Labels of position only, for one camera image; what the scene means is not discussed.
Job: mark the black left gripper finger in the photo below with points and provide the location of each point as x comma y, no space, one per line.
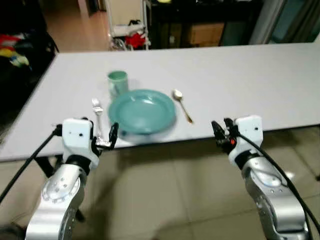
88,120
114,134

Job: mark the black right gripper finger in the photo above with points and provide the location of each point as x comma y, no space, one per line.
217,131
228,123

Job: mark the teal ceramic plate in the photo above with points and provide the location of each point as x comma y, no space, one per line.
142,111

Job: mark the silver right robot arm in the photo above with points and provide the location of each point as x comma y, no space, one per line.
270,200

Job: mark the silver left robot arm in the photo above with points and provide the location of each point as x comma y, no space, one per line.
57,200

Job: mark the silver metal fork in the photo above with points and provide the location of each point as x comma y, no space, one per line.
96,106

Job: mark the light green mug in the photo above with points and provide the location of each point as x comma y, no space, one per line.
118,82

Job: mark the dark sofa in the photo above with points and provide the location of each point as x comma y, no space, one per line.
37,57

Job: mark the brown cardboard box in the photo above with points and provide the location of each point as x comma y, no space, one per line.
206,35

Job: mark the red bag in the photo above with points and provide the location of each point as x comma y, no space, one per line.
136,40

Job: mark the colourful clothes pile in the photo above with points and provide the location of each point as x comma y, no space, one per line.
12,51

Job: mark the grey curtain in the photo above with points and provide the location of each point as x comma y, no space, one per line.
266,20

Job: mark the white counter shelf unit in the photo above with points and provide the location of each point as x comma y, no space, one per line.
125,15

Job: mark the black desk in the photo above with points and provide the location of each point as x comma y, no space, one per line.
170,15

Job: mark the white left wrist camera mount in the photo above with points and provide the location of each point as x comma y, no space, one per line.
75,141

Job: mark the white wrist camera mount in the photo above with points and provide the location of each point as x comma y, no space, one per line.
75,141
250,131

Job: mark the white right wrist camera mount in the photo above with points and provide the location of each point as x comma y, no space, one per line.
250,131

